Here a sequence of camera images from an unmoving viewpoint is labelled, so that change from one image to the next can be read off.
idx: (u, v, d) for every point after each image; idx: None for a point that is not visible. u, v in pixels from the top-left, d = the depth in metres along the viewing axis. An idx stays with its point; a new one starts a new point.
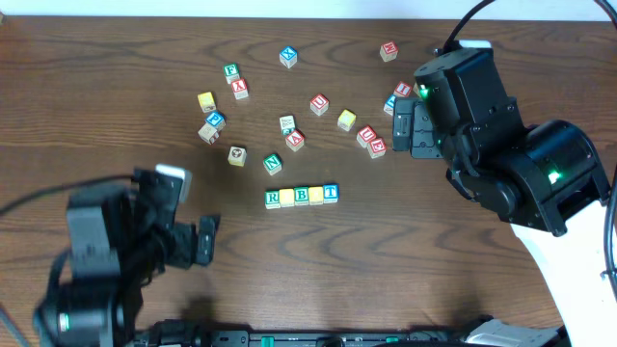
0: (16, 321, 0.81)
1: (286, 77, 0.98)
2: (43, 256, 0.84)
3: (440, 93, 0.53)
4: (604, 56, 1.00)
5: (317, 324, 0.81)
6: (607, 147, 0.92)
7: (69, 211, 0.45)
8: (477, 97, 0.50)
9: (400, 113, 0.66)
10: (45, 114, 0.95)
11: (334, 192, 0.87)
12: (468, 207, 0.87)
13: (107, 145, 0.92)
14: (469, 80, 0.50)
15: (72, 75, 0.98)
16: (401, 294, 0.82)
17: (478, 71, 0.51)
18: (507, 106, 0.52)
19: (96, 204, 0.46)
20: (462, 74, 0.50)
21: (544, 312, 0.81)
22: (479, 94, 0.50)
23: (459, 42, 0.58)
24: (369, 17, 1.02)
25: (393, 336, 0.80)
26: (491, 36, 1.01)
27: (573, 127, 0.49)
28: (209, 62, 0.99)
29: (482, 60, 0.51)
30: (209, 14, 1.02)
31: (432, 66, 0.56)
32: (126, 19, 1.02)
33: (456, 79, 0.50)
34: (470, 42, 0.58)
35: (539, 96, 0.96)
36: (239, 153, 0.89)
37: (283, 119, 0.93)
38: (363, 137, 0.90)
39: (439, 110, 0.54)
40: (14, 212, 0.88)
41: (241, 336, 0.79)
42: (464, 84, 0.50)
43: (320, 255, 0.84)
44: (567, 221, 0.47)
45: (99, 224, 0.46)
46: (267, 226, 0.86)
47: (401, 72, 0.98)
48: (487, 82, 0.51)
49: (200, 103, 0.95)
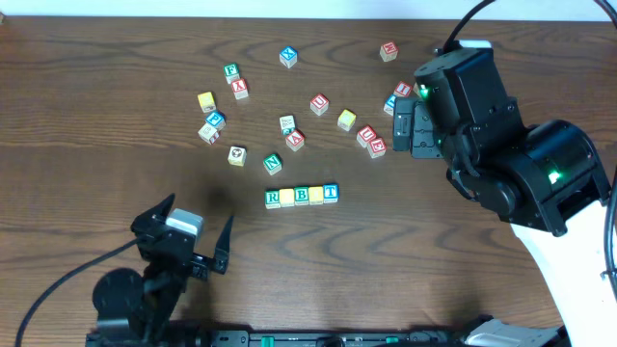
0: (15, 321, 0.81)
1: (286, 77, 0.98)
2: (43, 256, 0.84)
3: (439, 93, 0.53)
4: (604, 57, 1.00)
5: (317, 324, 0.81)
6: (607, 147, 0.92)
7: (100, 322, 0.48)
8: (477, 97, 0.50)
9: (400, 113, 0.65)
10: (46, 114, 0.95)
11: (334, 191, 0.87)
12: (468, 207, 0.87)
13: (107, 146, 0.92)
14: (469, 80, 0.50)
15: (72, 75, 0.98)
16: (400, 294, 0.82)
17: (478, 70, 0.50)
18: (507, 106, 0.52)
19: (124, 317, 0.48)
20: (462, 74, 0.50)
21: (544, 312, 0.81)
22: (479, 94, 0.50)
23: (459, 43, 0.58)
24: (369, 17, 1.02)
25: (393, 336, 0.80)
26: (491, 36, 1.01)
27: (573, 126, 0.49)
28: (209, 62, 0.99)
29: (483, 61, 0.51)
30: (209, 14, 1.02)
31: (432, 66, 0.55)
32: (126, 20, 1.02)
33: (456, 79, 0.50)
34: (470, 42, 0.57)
35: (539, 96, 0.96)
36: (239, 153, 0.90)
37: (283, 119, 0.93)
38: (363, 137, 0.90)
39: (439, 110, 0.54)
40: (14, 211, 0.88)
41: (241, 336, 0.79)
42: (464, 84, 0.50)
43: (320, 255, 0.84)
44: (567, 221, 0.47)
45: (129, 328, 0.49)
46: (267, 226, 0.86)
47: (401, 72, 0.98)
48: (487, 82, 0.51)
49: (200, 103, 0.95)
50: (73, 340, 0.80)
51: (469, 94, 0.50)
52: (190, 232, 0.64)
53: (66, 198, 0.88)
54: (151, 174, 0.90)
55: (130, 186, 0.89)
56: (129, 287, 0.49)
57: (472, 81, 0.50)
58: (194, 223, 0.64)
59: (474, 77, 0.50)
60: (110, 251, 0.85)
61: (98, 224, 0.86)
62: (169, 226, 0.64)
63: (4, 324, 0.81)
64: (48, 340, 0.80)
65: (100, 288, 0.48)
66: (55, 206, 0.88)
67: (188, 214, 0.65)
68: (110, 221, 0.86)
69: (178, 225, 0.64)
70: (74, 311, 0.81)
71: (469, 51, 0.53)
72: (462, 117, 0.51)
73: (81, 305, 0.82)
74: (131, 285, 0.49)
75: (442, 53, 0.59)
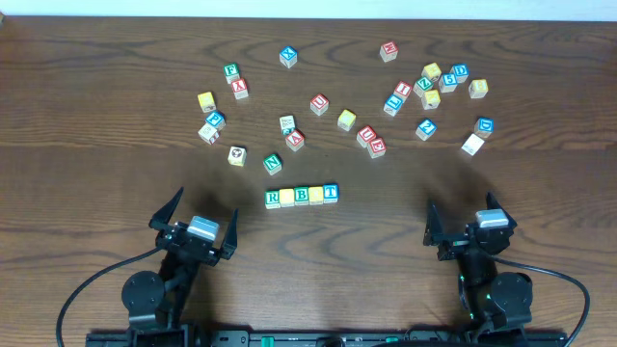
0: (14, 321, 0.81)
1: (286, 77, 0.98)
2: (42, 256, 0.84)
3: (477, 248, 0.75)
4: (605, 57, 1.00)
5: (317, 324, 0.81)
6: (607, 147, 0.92)
7: (131, 315, 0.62)
8: (515, 318, 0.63)
9: (435, 235, 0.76)
10: (46, 114, 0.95)
11: (334, 192, 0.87)
12: (469, 207, 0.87)
13: (108, 146, 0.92)
14: (506, 301, 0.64)
15: (73, 75, 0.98)
16: (401, 294, 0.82)
17: (493, 235, 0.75)
18: (517, 278, 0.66)
19: (150, 311, 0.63)
20: (497, 295, 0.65)
21: (545, 313, 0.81)
22: (491, 275, 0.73)
23: (479, 217, 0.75)
24: (370, 17, 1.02)
25: (393, 336, 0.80)
26: (490, 36, 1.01)
27: (525, 314, 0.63)
28: (209, 62, 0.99)
29: (527, 294, 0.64)
30: (209, 14, 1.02)
31: (461, 235, 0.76)
32: (126, 20, 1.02)
33: (496, 301, 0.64)
34: (491, 218, 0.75)
35: (539, 97, 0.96)
36: (239, 153, 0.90)
37: (283, 119, 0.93)
38: (363, 137, 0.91)
39: (469, 270, 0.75)
40: (14, 211, 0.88)
41: (242, 336, 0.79)
42: (505, 308, 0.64)
43: (320, 255, 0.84)
44: None
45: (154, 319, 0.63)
46: (267, 226, 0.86)
47: (401, 72, 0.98)
48: (521, 311, 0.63)
49: (200, 103, 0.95)
50: (74, 340, 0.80)
51: (506, 313, 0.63)
52: (206, 239, 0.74)
53: (66, 198, 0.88)
54: (150, 174, 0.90)
55: (130, 186, 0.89)
56: (152, 286, 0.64)
57: (501, 280, 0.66)
58: (211, 231, 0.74)
59: (487, 257, 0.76)
60: (110, 251, 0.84)
61: (98, 224, 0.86)
62: (190, 234, 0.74)
63: (3, 324, 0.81)
64: (48, 340, 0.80)
65: (130, 291, 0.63)
66: (55, 206, 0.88)
67: (206, 222, 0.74)
68: (110, 221, 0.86)
69: (198, 232, 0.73)
70: (73, 311, 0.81)
71: (510, 277, 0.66)
72: (493, 313, 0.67)
73: (80, 305, 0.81)
74: (153, 283, 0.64)
75: (472, 229, 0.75)
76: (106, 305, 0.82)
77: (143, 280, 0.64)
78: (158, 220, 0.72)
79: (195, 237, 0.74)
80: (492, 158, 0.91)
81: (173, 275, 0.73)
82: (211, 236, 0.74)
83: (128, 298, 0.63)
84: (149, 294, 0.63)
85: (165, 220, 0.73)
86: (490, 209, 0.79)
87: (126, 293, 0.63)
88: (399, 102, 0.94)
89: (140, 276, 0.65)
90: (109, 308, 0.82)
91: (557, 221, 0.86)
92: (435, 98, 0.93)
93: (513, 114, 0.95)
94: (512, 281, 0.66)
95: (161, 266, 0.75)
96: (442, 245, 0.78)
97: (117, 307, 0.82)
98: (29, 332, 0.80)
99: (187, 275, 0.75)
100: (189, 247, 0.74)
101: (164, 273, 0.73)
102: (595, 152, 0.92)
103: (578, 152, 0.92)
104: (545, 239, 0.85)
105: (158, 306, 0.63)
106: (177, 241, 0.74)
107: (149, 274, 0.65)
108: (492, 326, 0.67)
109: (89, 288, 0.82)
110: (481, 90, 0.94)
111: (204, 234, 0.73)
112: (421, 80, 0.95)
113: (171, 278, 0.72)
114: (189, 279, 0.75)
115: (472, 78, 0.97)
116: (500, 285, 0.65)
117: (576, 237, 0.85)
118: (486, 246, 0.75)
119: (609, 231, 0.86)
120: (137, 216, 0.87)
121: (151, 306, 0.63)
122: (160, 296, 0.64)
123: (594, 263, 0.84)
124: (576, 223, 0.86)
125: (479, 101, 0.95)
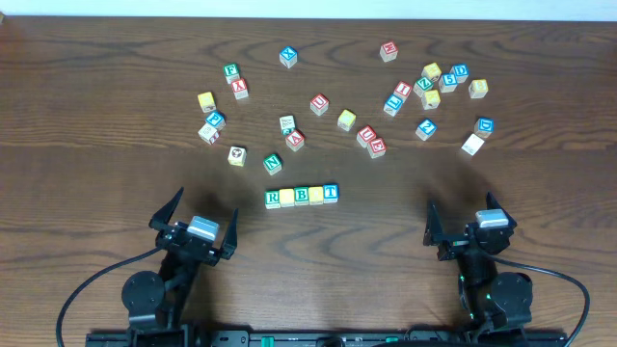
0: (14, 321, 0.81)
1: (286, 77, 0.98)
2: (42, 256, 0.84)
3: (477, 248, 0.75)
4: (605, 57, 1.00)
5: (317, 324, 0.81)
6: (607, 147, 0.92)
7: (131, 315, 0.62)
8: (515, 318, 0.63)
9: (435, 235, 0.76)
10: (46, 114, 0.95)
11: (334, 191, 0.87)
12: (469, 207, 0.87)
13: (108, 146, 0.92)
14: (506, 301, 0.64)
15: (73, 75, 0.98)
16: (400, 294, 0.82)
17: (493, 235, 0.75)
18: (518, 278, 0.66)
19: (150, 312, 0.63)
20: (497, 295, 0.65)
21: (545, 312, 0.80)
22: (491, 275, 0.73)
23: (479, 217, 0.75)
24: (370, 17, 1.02)
25: (393, 336, 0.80)
26: (490, 36, 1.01)
27: (525, 314, 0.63)
28: (209, 62, 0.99)
29: (527, 294, 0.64)
30: (209, 14, 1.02)
31: (462, 235, 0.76)
32: (126, 20, 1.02)
33: (496, 301, 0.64)
34: (491, 218, 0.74)
35: (539, 97, 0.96)
36: (239, 153, 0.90)
37: (283, 119, 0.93)
38: (363, 137, 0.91)
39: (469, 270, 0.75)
40: (14, 212, 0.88)
41: (241, 336, 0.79)
42: (505, 309, 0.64)
43: (320, 255, 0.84)
44: None
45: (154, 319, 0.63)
46: (267, 226, 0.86)
47: (401, 72, 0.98)
48: (521, 312, 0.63)
49: (200, 103, 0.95)
50: (74, 340, 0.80)
51: (506, 313, 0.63)
52: (206, 239, 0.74)
53: (66, 199, 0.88)
54: (151, 174, 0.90)
55: (130, 186, 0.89)
56: (153, 286, 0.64)
57: (501, 280, 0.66)
58: (211, 231, 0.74)
59: (486, 257, 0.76)
60: (110, 251, 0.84)
61: (98, 225, 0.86)
62: (190, 234, 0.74)
63: (3, 325, 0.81)
64: (48, 340, 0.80)
65: (130, 291, 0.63)
66: (55, 207, 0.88)
67: (206, 223, 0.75)
68: (110, 221, 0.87)
69: (198, 232, 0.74)
70: (73, 311, 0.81)
71: (510, 277, 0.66)
72: (493, 313, 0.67)
73: (79, 306, 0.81)
74: (153, 283, 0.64)
75: (472, 229, 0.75)
76: (106, 305, 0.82)
77: (143, 280, 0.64)
78: (158, 220, 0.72)
79: (195, 237, 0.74)
80: (492, 158, 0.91)
81: (173, 276, 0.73)
82: (211, 236, 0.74)
83: (128, 298, 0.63)
84: (149, 295, 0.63)
85: (165, 220, 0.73)
86: (489, 209, 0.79)
87: (126, 293, 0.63)
88: (399, 102, 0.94)
89: (140, 276, 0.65)
90: (109, 308, 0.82)
91: (557, 221, 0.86)
92: (435, 98, 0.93)
93: (514, 114, 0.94)
94: (513, 281, 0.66)
95: (161, 267, 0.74)
96: (442, 245, 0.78)
97: (117, 306, 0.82)
98: (28, 333, 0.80)
99: (187, 275, 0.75)
100: (189, 247, 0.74)
101: (164, 273, 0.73)
102: (595, 152, 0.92)
103: (579, 152, 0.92)
104: (545, 239, 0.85)
105: (158, 306, 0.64)
106: (177, 241, 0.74)
107: (150, 274, 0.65)
108: (493, 326, 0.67)
109: (88, 288, 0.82)
110: (481, 90, 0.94)
111: (203, 234, 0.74)
112: (421, 80, 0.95)
113: (171, 278, 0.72)
114: (189, 279, 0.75)
115: (472, 78, 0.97)
116: (501, 285, 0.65)
117: (576, 237, 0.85)
118: (487, 246, 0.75)
119: (610, 230, 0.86)
120: (137, 217, 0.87)
121: (151, 306, 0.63)
122: (160, 296, 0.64)
123: (594, 262, 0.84)
124: (576, 223, 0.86)
125: (479, 101, 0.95)
